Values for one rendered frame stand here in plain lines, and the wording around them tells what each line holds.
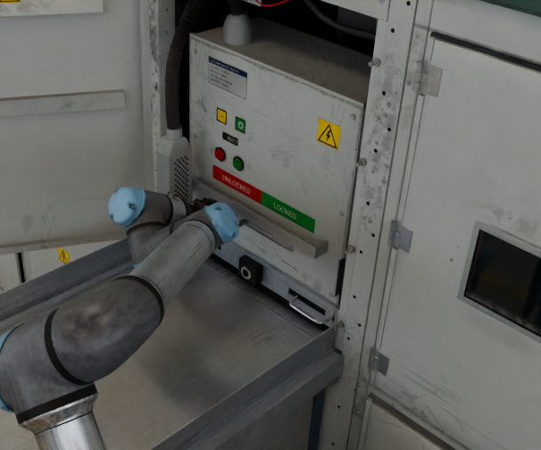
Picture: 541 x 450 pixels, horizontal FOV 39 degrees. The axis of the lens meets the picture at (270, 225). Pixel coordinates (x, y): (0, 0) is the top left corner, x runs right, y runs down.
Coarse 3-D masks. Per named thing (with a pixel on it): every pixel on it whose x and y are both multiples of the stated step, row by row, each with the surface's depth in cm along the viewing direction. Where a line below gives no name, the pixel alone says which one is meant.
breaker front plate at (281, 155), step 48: (192, 48) 171; (192, 96) 177; (288, 96) 155; (336, 96) 146; (192, 144) 183; (240, 144) 171; (288, 144) 160; (192, 192) 190; (288, 192) 165; (336, 192) 155; (240, 240) 184; (336, 240) 160
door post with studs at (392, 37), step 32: (384, 32) 128; (384, 64) 130; (384, 96) 132; (384, 128) 135; (384, 160) 137; (384, 192) 140; (352, 224) 150; (352, 256) 153; (352, 288) 155; (352, 320) 159; (352, 352) 162; (352, 384) 166
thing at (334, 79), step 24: (264, 24) 179; (240, 48) 164; (264, 48) 165; (288, 48) 166; (312, 48) 167; (336, 48) 168; (288, 72) 153; (312, 72) 155; (336, 72) 156; (360, 72) 156; (360, 96) 146; (360, 144) 147
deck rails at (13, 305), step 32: (96, 256) 182; (128, 256) 189; (32, 288) 171; (64, 288) 178; (0, 320) 168; (320, 352) 163; (256, 384) 149; (224, 416) 145; (160, 448) 134; (192, 448) 141
